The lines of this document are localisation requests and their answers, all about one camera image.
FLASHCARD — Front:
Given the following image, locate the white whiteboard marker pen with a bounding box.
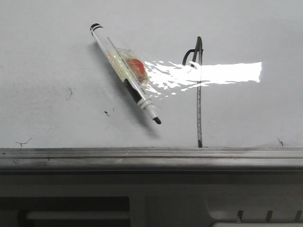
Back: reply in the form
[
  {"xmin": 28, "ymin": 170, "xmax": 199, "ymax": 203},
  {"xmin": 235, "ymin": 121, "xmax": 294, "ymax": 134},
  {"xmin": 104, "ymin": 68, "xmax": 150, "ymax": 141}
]
[{"xmin": 90, "ymin": 23, "xmax": 161, "ymax": 124}]

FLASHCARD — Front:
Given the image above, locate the grey aluminium whiteboard tray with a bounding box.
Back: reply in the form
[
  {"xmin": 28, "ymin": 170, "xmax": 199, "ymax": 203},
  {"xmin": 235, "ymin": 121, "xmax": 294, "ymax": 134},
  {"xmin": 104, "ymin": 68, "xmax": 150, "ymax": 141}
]
[{"xmin": 0, "ymin": 148, "xmax": 303, "ymax": 173}]

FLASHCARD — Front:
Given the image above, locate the white whiteboard surface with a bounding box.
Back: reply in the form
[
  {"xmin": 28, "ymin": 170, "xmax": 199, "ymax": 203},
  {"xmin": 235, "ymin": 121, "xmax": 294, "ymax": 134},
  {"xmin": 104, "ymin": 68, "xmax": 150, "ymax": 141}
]
[{"xmin": 0, "ymin": 0, "xmax": 303, "ymax": 148}]

